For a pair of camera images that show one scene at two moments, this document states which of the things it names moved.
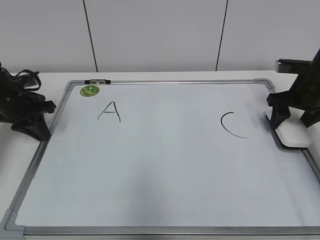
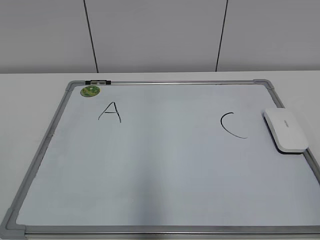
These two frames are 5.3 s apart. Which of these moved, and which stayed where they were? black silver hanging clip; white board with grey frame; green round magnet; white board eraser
Moved: white board eraser
Stayed: white board with grey frame; green round magnet; black silver hanging clip
